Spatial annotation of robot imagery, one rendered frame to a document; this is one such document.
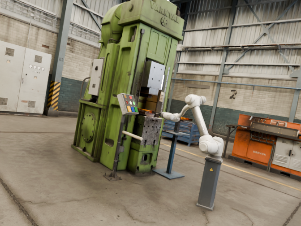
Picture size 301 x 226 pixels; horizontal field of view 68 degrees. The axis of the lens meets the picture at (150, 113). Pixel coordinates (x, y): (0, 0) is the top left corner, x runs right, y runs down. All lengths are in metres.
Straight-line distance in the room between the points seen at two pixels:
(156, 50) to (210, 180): 2.14
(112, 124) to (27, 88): 4.78
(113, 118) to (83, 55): 6.13
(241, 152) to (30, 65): 6.73
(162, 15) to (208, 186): 2.63
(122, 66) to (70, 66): 5.74
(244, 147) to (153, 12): 4.23
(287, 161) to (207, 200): 3.54
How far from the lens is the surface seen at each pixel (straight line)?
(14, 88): 7.97
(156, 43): 3.80
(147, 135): 3.54
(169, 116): 3.23
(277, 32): 11.31
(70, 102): 9.42
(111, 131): 3.75
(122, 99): 2.97
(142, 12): 3.61
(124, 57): 3.76
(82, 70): 9.57
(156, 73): 3.58
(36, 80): 8.16
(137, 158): 3.56
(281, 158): 6.23
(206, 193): 2.96
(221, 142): 2.84
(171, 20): 4.02
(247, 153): 6.45
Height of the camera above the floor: 1.16
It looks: 3 degrees down
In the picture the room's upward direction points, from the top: 10 degrees clockwise
